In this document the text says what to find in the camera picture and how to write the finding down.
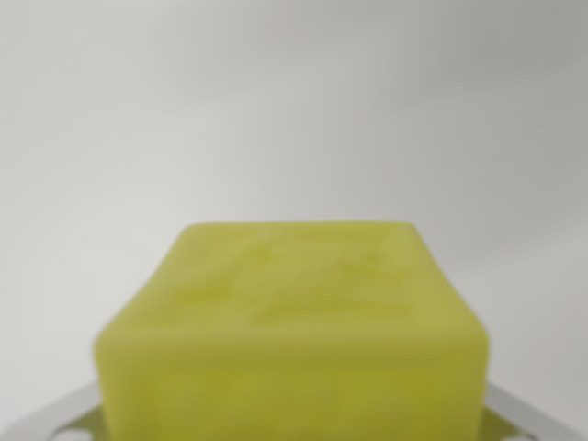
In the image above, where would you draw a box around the translucent yellow cube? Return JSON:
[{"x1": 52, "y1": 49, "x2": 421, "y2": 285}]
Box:
[{"x1": 93, "y1": 221, "x2": 492, "y2": 441}]

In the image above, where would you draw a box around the black silver gripper right finger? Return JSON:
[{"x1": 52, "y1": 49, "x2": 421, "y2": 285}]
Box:
[{"x1": 479, "y1": 380, "x2": 587, "y2": 441}]

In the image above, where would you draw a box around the black silver gripper left finger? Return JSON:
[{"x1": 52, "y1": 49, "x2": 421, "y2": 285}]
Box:
[{"x1": 0, "y1": 382, "x2": 107, "y2": 441}]

